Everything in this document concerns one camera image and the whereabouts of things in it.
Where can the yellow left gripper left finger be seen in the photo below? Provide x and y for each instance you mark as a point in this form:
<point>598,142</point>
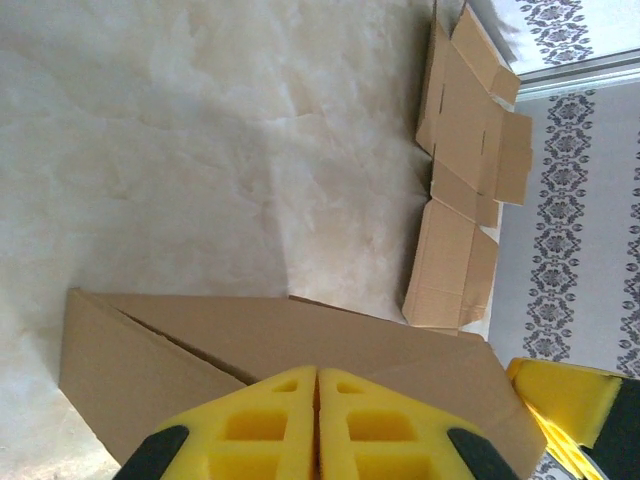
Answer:
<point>260,430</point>

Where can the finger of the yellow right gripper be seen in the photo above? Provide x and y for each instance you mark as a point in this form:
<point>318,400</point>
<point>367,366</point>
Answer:
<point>565,400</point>

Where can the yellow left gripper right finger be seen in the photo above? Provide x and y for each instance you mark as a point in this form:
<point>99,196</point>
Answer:
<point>380,430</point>

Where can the brown cardboard box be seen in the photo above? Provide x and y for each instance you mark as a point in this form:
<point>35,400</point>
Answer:
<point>150,360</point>
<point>450,260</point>

